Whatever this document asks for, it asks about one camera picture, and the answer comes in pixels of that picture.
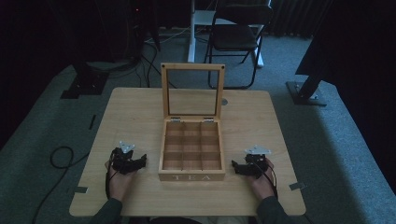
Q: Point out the dark curtain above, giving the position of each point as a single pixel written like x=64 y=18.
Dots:
x=367 y=62

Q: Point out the black stand base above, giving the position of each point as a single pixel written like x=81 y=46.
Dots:
x=85 y=84

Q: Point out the person's right hand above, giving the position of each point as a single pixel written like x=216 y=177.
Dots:
x=262 y=186

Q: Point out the black folding chair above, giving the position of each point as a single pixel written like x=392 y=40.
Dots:
x=191 y=31
x=233 y=37

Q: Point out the grey tape strip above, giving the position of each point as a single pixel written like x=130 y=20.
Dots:
x=81 y=189
x=297 y=186

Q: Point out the black tape strip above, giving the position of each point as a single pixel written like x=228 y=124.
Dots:
x=92 y=122

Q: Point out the person's left hand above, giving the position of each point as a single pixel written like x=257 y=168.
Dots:
x=120 y=183

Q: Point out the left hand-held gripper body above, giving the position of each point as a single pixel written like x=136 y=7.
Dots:
x=124 y=161

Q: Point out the small grey round disc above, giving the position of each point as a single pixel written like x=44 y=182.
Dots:
x=224 y=101

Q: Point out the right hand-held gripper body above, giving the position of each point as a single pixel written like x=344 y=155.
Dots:
x=257 y=162

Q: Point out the black slanted stand with base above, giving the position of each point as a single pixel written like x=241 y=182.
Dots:
x=306 y=93

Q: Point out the wooden tea box with glass lid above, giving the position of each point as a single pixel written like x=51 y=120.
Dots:
x=191 y=146

